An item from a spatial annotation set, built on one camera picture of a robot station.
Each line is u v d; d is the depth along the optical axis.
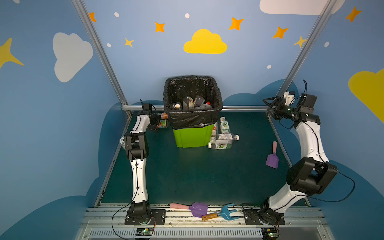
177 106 0.88
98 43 0.80
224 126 1.10
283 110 0.70
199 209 0.77
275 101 0.72
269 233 0.71
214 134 1.04
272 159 0.93
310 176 0.47
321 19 0.73
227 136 1.04
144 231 0.72
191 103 0.95
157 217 0.75
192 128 0.81
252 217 0.75
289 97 0.74
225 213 0.75
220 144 0.98
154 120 1.00
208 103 0.95
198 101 0.96
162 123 1.07
